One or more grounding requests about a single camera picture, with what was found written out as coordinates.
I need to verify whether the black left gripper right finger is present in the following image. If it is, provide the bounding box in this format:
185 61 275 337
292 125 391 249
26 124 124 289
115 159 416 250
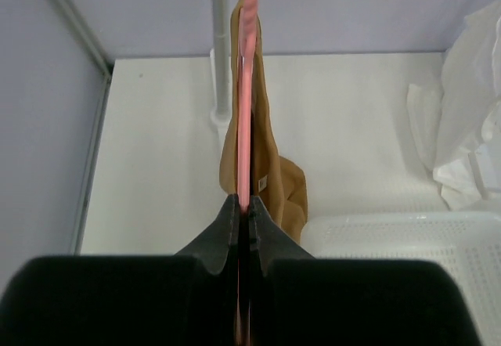
248 197 481 345

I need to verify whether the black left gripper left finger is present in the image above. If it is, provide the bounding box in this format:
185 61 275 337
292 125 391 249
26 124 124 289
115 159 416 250
1 195 240 345

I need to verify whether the tan tank top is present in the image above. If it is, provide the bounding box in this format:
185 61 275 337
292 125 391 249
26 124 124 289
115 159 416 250
219 0 308 243

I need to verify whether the pink wire hanger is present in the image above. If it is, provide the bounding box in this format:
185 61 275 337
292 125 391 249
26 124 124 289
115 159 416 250
236 0 258 345

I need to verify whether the white tank top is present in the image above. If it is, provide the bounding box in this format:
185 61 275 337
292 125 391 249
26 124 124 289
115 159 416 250
407 0 500 211

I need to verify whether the white perforated plastic basket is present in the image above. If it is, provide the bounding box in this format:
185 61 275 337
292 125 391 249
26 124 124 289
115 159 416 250
301 211 500 326

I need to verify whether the white and silver clothes rack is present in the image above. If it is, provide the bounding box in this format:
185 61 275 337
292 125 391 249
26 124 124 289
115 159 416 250
210 0 232 132

